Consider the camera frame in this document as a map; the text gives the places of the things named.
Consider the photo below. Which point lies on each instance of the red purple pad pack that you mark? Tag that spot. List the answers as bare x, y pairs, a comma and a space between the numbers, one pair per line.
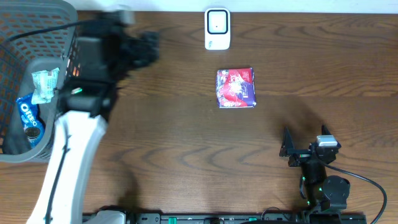
235, 88

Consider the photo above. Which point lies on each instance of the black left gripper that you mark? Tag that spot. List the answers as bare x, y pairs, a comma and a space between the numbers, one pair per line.
130, 48

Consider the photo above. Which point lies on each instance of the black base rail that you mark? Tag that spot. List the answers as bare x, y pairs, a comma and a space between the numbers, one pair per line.
113, 216

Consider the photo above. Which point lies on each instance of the mint green wipes pack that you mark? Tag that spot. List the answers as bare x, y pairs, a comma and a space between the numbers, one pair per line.
45, 82

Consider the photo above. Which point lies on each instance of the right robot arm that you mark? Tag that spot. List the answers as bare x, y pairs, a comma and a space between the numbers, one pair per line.
326, 195

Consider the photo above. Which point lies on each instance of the blue Oreo cookie pack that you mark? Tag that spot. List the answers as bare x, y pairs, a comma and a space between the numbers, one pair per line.
32, 125

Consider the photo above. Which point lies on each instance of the grey plastic mesh basket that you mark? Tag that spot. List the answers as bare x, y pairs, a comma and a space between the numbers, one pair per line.
36, 35

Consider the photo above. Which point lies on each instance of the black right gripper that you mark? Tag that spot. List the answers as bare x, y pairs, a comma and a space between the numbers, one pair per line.
300, 156

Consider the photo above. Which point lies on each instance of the white barcode scanner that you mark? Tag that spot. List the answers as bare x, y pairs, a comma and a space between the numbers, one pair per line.
217, 29

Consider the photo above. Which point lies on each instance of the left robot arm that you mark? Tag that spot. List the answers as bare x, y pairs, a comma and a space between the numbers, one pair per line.
85, 102

